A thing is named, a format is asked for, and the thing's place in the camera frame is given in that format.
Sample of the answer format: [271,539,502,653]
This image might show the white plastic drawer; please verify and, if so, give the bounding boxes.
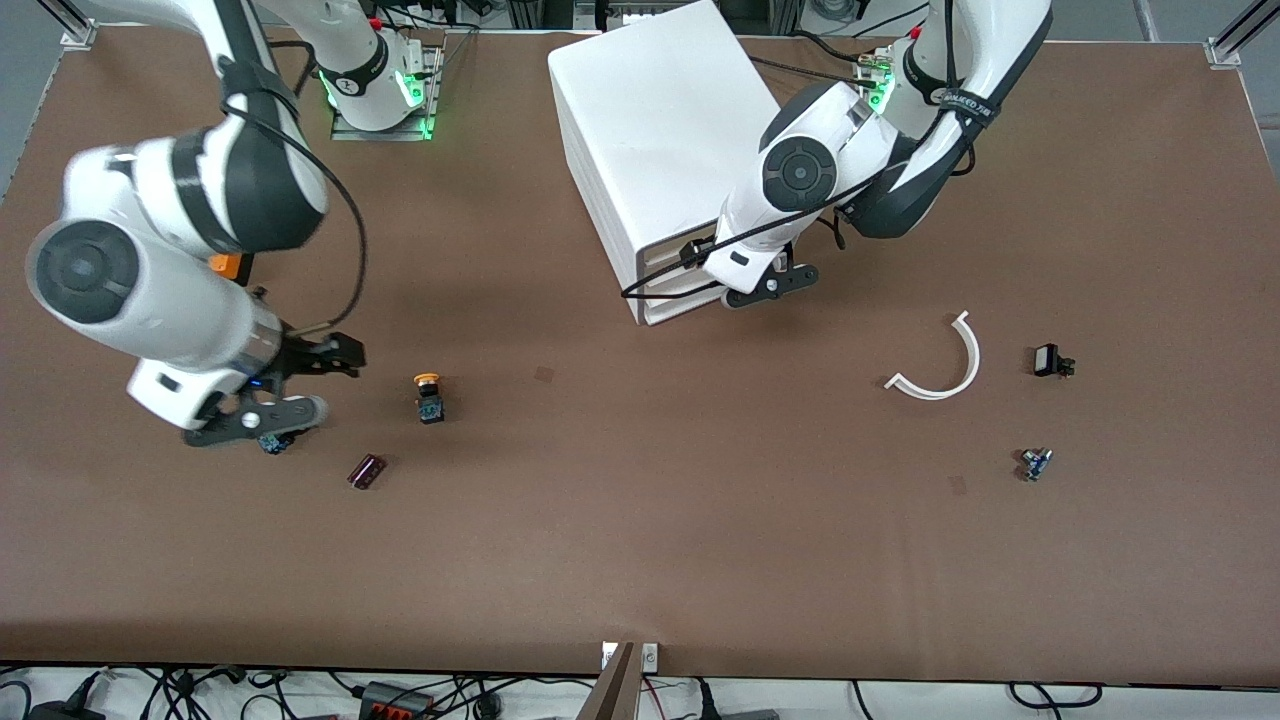
[643,258,721,291]
[645,292,731,328]
[643,238,703,269]
[643,278,723,309]

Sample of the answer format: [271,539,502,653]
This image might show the orange push button switch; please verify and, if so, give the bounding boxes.
[412,372,448,426]

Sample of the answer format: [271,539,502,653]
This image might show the white drawer cabinet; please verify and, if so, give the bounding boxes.
[548,0,801,328]

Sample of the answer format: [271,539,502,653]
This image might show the white curved plastic strip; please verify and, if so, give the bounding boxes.
[885,311,982,402]

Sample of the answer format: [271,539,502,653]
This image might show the black power strip red switches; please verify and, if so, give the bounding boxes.
[360,681,437,720]

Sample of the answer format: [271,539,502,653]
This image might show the brown beam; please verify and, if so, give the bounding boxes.
[577,642,639,720]

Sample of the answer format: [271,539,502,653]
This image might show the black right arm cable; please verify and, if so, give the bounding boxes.
[215,40,369,336]

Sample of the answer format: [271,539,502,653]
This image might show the black base supply cable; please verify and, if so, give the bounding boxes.
[748,30,871,91]

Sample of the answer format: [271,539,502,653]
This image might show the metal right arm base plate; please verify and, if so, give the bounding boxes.
[330,45,446,142]

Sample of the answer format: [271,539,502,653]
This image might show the aluminium table corner bracket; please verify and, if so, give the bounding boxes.
[40,0,99,49]

